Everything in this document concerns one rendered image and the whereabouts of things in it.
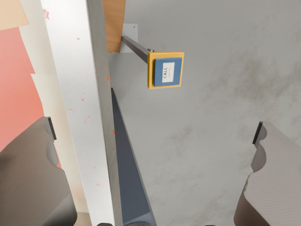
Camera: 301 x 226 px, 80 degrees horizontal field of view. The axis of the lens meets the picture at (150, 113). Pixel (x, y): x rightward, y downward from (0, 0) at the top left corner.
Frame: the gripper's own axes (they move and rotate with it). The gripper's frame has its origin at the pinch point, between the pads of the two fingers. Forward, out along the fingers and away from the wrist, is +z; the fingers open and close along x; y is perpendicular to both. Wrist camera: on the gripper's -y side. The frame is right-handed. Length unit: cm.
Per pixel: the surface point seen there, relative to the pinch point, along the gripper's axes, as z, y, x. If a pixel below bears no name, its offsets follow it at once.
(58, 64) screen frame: 5.0, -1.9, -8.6
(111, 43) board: 140, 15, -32
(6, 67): 9.3, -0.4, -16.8
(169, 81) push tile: 52, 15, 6
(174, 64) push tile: 53, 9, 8
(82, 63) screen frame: 4.8, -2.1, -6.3
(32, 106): 9.1, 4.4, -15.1
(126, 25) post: 145, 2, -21
